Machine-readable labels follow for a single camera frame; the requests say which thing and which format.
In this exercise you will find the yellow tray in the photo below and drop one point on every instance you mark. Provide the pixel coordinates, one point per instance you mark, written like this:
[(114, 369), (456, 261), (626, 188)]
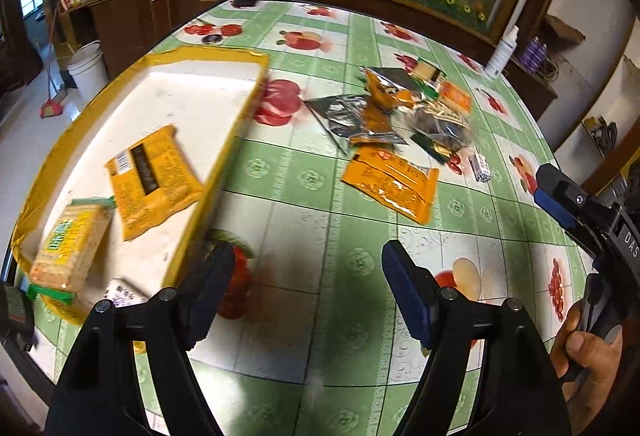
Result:
[(175, 96)]

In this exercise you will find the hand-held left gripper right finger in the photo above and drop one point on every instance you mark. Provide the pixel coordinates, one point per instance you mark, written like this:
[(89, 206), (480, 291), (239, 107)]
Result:
[(407, 296)]

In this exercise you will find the person's right hand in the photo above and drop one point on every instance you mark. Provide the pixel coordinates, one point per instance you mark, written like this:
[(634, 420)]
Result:
[(585, 356)]

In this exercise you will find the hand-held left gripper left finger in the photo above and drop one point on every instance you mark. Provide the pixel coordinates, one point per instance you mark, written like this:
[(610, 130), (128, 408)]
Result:
[(212, 296)]

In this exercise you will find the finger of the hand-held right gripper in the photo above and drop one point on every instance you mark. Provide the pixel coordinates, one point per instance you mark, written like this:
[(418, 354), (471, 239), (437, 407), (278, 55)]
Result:
[(555, 208)]

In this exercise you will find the orange cracker packet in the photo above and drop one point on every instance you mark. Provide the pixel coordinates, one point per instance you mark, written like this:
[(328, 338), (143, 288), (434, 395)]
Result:
[(456, 97)]

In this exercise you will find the clear packet of dark snacks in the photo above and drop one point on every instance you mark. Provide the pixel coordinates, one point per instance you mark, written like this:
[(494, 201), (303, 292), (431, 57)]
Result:
[(442, 129)]

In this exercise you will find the purple bottles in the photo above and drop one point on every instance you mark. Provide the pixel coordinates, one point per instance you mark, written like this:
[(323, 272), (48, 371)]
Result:
[(530, 54)]

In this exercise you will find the white spray bottle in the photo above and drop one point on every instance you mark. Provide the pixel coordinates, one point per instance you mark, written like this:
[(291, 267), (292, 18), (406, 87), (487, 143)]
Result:
[(500, 54)]

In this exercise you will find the purple can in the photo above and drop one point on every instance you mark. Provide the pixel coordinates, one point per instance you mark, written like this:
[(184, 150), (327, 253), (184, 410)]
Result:
[(541, 56)]

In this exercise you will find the red broom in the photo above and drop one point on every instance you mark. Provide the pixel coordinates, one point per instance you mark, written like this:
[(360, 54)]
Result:
[(52, 108)]

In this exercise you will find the silver foil packet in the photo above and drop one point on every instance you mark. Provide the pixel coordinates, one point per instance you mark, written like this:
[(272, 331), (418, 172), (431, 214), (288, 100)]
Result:
[(340, 116)]

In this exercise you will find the green cracker packet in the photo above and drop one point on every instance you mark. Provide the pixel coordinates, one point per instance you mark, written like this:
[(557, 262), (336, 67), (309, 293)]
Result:
[(425, 69)]

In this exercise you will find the dark tools on shelf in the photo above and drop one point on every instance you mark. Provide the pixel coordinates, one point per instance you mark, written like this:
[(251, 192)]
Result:
[(600, 129)]

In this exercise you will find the white candy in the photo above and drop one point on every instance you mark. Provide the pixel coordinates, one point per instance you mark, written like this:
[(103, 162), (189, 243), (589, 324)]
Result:
[(120, 292), (480, 169)]

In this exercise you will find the yellow cracker packet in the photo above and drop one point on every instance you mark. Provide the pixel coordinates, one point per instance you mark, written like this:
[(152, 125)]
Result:
[(70, 251)]

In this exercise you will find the cardboard box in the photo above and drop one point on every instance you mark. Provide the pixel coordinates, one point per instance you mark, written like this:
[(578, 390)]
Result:
[(565, 29)]

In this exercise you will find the orange snack packet dark stripe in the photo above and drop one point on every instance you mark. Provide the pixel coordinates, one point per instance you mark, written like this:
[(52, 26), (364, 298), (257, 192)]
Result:
[(170, 186)]

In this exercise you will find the white bucket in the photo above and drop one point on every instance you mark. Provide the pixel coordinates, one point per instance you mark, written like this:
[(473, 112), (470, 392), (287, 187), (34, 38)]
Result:
[(87, 69)]

